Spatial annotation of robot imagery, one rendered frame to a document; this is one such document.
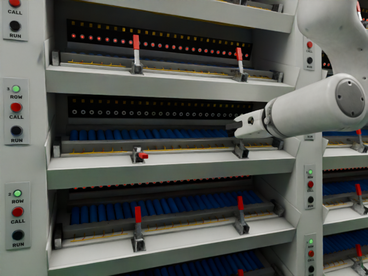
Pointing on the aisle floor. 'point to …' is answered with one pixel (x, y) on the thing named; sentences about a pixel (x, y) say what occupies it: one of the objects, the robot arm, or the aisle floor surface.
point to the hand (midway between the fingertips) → (238, 130)
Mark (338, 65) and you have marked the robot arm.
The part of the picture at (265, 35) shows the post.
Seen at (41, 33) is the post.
